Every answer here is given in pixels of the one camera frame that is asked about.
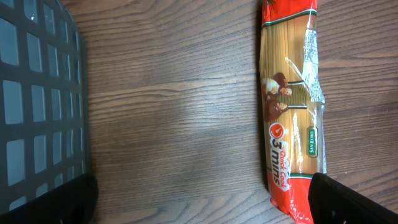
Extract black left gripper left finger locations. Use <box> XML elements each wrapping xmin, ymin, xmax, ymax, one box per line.
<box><xmin>1</xmin><ymin>174</ymin><xmax>99</xmax><ymax>224</ymax></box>

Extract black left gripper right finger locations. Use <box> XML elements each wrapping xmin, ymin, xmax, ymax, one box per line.
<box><xmin>308</xmin><ymin>172</ymin><xmax>397</xmax><ymax>224</ymax></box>

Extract orange spaghetti packet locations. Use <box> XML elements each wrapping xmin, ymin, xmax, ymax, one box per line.
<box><xmin>259</xmin><ymin>0</ymin><xmax>326</xmax><ymax>223</ymax></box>

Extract grey plastic shopping basket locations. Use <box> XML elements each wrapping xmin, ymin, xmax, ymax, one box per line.
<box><xmin>1</xmin><ymin>0</ymin><xmax>90</xmax><ymax>213</ymax></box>

